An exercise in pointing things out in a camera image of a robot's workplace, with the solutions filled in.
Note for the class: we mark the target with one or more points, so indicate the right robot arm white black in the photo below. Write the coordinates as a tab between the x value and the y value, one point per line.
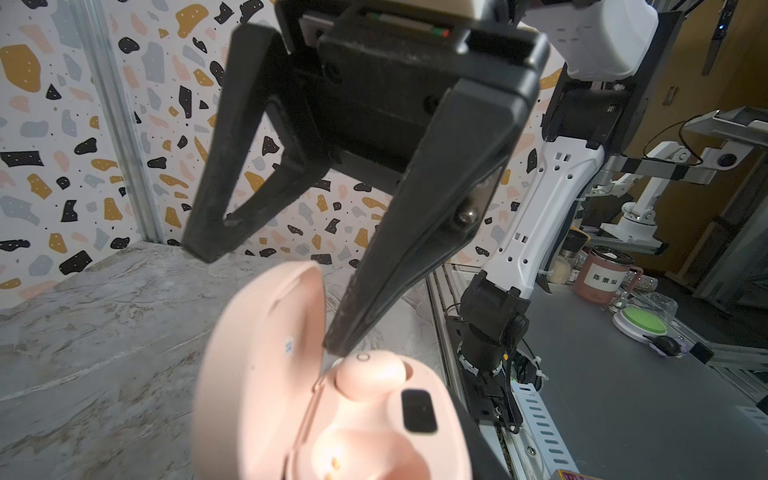
267	150

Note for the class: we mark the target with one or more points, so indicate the pink earbud charging case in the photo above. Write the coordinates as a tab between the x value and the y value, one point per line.
265	406

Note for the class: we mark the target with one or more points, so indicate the aluminium rail frame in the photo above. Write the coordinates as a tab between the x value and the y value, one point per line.
512	417

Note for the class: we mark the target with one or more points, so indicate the pink earbud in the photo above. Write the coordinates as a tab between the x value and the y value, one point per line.
368	375

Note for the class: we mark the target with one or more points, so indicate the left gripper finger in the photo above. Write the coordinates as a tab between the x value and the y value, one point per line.
484	463

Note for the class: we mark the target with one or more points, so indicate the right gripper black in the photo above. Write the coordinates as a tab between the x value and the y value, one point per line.
390	78

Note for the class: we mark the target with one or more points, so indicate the colourful card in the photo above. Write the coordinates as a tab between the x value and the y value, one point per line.
562	474

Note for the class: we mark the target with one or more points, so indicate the pink mug with label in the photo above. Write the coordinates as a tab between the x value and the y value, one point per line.
603	273

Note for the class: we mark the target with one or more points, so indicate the green round pad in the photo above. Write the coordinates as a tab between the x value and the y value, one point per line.
639	324

